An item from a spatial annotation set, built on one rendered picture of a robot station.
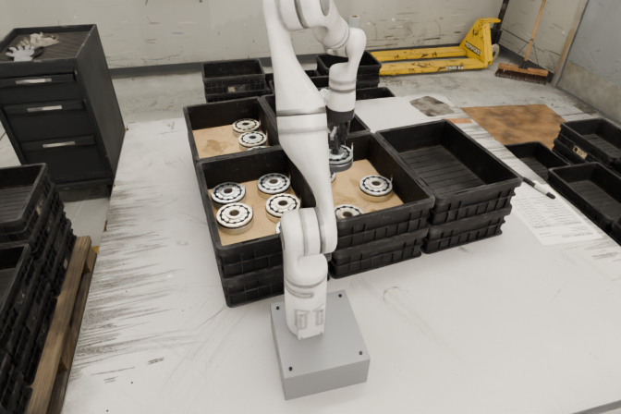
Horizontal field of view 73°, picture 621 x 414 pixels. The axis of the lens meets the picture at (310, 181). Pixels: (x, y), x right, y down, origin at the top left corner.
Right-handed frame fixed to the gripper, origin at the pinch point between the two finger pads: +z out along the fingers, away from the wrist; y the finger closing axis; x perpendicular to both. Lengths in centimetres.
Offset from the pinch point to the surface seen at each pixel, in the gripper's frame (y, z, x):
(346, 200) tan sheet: -0.5, 16.8, -3.5
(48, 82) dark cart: 37, 20, 165
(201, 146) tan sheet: 9, 16, 55
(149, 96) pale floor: 175, 97, 236
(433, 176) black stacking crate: 23.0, 16.9, -26.6
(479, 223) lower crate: 10.6, 21.7, -43.1
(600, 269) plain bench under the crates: 13, 30, -79
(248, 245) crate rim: -37.8, 7.5, 9.3
